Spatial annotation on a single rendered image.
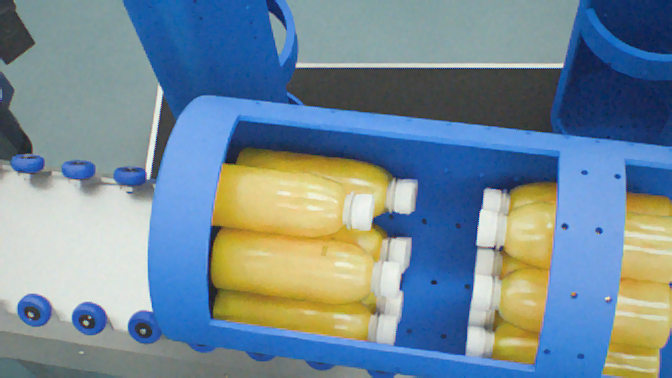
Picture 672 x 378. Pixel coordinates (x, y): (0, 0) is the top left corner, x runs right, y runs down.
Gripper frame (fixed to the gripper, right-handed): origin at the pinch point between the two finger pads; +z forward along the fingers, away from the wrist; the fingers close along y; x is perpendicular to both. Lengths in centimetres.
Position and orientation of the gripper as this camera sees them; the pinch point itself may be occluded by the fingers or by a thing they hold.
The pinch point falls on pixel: (0, 24)
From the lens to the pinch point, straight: 80.0
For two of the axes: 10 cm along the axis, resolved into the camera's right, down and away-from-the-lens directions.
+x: -7.3, 6.4, -2.5
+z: 0.8, 4.4, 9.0
